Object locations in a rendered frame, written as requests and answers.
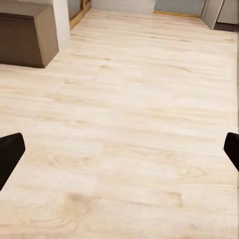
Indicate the dishwasher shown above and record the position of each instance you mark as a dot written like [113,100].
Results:
[228,18]

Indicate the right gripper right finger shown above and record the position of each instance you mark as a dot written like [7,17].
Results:
[231,148]

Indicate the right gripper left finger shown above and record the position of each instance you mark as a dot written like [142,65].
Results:
[12,148]

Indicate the cabinet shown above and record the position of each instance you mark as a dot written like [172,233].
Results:
[28,34]

